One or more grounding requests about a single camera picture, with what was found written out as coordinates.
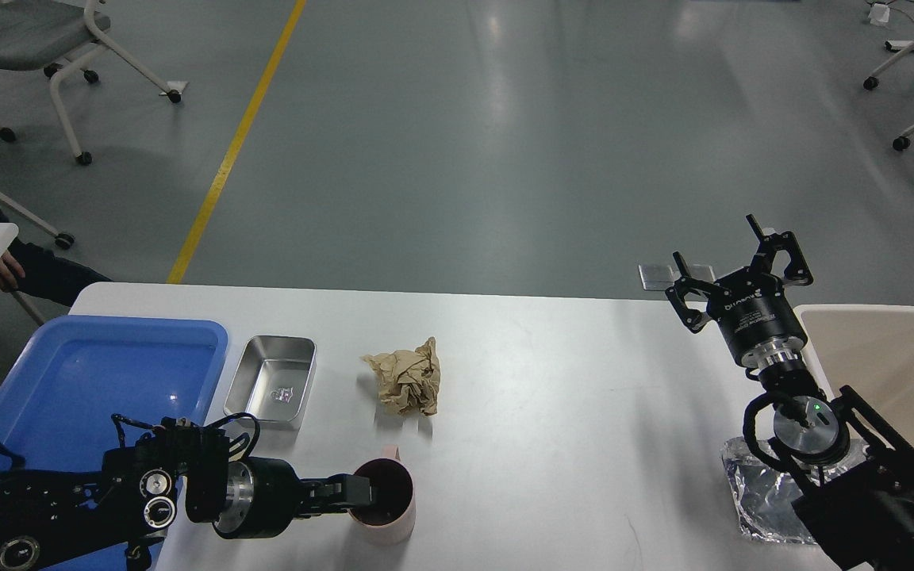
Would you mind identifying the beige plastic bin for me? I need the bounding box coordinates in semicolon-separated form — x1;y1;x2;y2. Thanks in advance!
795;305;914;446

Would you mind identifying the metal floor outlet plate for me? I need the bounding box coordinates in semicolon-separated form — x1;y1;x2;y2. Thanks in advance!
686;264;717;282
637;263;679;292

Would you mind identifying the metal floor outlet plate left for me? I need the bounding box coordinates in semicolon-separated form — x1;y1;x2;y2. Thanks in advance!
637;263;679;292

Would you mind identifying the stainless steel rectangular tray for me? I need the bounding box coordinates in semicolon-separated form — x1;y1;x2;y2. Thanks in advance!
224;334;317;431

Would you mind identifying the crumpled silver foil bag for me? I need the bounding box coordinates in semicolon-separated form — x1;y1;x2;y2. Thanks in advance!
720;436;862;545

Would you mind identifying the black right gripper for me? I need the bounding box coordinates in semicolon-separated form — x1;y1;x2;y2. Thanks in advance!
665;214;815;367

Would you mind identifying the blue plastic tray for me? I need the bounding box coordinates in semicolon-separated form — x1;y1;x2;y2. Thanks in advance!
0;316;228;471

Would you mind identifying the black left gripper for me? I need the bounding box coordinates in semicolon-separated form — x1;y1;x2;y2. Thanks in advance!
213;458;378;539

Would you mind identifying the white chair legs right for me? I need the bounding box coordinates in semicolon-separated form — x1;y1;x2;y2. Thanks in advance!
862;0;914;151

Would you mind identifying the grey office chair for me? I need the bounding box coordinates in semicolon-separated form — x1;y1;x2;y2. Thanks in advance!
0;1;182;166

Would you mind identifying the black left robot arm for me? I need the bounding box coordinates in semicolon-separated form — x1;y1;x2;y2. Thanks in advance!
0;412;381;570

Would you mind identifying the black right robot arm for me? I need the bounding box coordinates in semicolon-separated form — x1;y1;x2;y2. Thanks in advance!
665;216;914;570

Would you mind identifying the pink ribbed mug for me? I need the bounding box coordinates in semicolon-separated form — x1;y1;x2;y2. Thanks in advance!
348;445;417;546

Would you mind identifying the metal floor outlet plate right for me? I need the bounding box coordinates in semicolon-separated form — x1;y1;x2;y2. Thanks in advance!
686;264;717;282

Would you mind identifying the white power adapter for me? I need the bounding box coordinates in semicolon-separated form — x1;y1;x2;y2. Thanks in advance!
867;2;891;28

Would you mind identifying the crumpled brown paper ball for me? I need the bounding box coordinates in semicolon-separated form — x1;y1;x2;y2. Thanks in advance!
360;336;441;418

